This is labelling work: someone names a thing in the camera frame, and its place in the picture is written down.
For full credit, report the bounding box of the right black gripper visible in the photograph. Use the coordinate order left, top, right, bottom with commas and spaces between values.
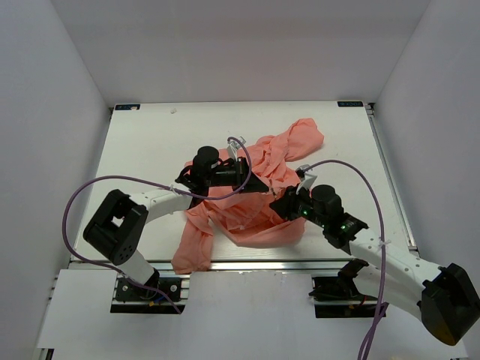
269, 183, 328, 229

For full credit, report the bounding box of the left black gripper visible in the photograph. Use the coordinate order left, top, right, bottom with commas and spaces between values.
205, 157, 269, 194

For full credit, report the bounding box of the salmon pink jacket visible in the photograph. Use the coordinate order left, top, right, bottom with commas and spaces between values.
172, 118, 324, 275

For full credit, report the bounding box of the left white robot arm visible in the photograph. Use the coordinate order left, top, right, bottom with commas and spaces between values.
82, 146, 269, 299

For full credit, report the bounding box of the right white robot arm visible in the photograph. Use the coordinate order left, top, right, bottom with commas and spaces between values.
270, 184, 479, 346

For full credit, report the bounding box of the right blue table label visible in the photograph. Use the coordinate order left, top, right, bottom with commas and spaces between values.
337, 100, 364, 107

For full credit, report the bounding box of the blue table label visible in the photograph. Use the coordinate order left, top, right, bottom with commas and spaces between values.
337, 100, 364, 107
114, 103, 140, 111

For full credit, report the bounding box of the front white panel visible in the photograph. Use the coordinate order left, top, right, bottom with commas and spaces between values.
35, 268, 470, 350

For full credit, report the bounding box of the left blue table label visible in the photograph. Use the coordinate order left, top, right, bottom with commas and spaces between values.
114, 103, 140, 111

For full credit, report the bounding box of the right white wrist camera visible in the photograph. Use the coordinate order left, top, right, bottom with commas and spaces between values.
295, 164, 317, 194

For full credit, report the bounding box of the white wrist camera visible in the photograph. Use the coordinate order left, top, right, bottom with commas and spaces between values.
295, 164, 317, 194
226, 136, 245, 161

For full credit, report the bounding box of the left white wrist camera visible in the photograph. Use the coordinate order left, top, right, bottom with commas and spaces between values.
226, 136, 245, 161

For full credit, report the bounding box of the front aluminium rail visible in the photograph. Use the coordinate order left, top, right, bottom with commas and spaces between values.
67, 256, 376, 273

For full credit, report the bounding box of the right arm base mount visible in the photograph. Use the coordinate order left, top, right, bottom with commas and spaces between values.
308, 259, 377, 319

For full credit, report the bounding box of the right aluminium side rail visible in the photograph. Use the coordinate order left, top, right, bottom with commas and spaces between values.
364, 103, 419, 255

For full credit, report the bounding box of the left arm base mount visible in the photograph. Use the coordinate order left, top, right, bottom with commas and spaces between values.
110, 270, 190, 315

